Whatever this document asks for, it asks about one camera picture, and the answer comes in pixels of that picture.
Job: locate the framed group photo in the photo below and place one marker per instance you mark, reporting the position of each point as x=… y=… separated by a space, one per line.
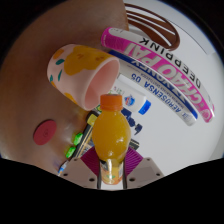
x=85 y=141

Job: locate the flat round red coaster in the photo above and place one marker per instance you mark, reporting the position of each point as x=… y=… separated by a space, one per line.
x=44 y=132

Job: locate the brown wooden chair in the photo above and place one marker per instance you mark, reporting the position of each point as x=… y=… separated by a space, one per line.
x=166 y=28

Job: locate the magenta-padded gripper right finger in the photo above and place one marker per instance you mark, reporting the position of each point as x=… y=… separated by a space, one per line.
x=143 y=168

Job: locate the white bottle with blue cap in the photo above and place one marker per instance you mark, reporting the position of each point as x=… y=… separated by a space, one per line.
x=135 y=101

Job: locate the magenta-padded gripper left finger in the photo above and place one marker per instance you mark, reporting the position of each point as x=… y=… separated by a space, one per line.
x=80 y=170

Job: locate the pink cup with yellow print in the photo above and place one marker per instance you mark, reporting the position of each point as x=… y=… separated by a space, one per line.
x=80 y=70

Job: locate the white and blue shuttlecock tube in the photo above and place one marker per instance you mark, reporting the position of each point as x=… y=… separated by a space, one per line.
x=160 y=98

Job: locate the dark blue pump bottle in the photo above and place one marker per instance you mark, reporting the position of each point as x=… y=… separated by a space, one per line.
x=131 y=121

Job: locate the orange juice bottle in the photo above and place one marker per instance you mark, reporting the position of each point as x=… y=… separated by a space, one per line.
x=111 y=133

